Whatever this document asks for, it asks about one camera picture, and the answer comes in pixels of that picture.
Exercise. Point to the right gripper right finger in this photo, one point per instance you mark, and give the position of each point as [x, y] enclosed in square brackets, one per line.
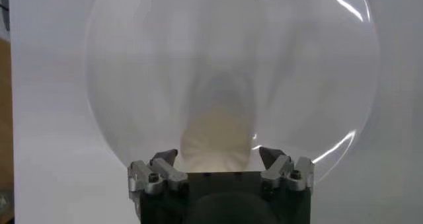
[276, 172]

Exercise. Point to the large white round plate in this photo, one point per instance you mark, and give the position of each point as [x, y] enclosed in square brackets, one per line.
[132, 63]

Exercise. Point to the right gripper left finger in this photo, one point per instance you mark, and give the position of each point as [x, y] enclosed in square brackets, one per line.
[172, 174]

